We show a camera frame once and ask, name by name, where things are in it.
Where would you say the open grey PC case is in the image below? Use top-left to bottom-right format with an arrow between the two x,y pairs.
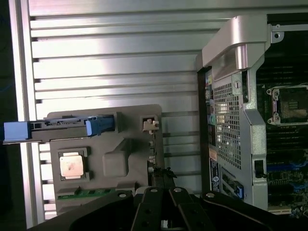
196,14 -> 308,213

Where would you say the hard disk in blue caddy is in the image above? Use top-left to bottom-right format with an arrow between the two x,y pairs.
2,115 -> 114,145

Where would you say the green motherboard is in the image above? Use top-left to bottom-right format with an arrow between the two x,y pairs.
255,28 -> 308,210

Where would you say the CPU socket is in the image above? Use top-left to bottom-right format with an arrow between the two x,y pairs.
266,84 -> 308,126

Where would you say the grey plastic parts rack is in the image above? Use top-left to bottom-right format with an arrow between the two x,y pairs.
44,103 -> 167,215

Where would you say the green RAM stick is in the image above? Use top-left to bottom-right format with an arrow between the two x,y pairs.
57,187 -> 116,200

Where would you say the blue card retention latch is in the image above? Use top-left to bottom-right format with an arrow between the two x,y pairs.
232,180 -> 244,199

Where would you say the silver CPU chip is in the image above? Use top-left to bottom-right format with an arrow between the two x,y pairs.
59,154 -> 84,179

